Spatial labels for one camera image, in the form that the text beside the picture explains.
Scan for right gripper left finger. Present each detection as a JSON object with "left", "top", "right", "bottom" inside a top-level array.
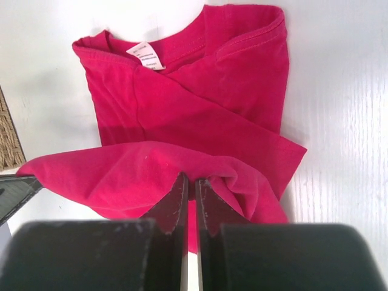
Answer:
[{"left": 142, "top": 173, "right": 189, "bottom": 290}]

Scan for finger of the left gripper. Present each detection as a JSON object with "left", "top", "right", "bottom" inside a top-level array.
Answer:
[{"left": 1, "top": 175, "right": 42, "bottom": 224}]

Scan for wicker laundry basket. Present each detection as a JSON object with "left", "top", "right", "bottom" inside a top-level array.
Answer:
[{"left": 0, "top": 90, "right": 25, "bottom": 171}]

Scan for magenta t shirt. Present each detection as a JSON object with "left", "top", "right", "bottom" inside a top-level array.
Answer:
[{"left": 15, "top": 4, "right": 309, "bottom": 254}]

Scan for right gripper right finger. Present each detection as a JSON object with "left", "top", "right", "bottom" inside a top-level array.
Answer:
[{"left": 195, "top": 179, "right": 250, "bottom": 290}]

